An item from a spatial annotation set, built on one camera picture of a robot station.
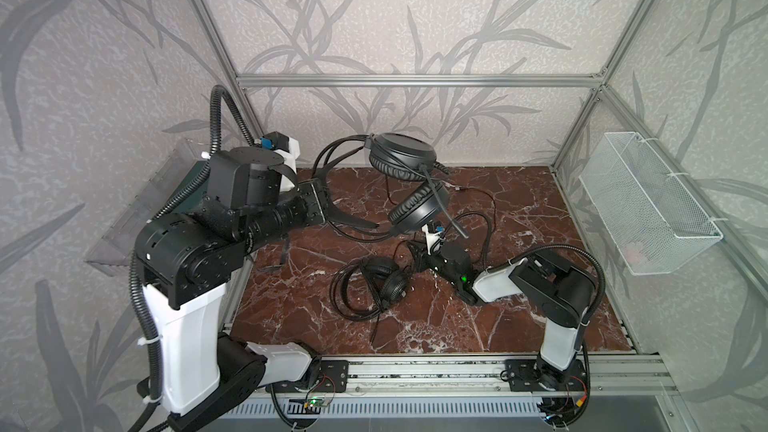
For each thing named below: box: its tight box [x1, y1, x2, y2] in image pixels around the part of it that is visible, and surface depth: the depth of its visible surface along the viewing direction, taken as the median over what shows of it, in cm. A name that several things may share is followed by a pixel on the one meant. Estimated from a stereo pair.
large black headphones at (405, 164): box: [313, 132, 469, 239], surface depth 41 cm
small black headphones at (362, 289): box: [330, 256, 411, 321], surface depth 87 cm
